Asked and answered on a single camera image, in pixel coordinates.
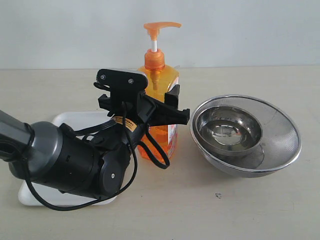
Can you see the orange dish soap pump bottle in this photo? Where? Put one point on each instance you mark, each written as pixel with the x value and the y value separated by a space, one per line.
pixel 161 79

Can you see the steel mesh strainer basket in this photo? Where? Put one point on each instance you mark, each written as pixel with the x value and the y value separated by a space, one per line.
pixel 280 146

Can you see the white rectangular plastic tray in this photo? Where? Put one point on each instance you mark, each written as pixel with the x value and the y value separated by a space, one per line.
pixel 77 120

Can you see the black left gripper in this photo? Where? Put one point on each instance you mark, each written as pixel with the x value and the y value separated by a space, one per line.
pixel 146 110

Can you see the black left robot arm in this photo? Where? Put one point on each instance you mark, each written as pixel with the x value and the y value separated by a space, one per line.
pixel 90 162

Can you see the small stainless steel bowl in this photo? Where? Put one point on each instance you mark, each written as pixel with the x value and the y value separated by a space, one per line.
pixel 228 131

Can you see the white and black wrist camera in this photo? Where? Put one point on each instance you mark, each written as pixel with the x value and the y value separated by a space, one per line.
pixel 121 83

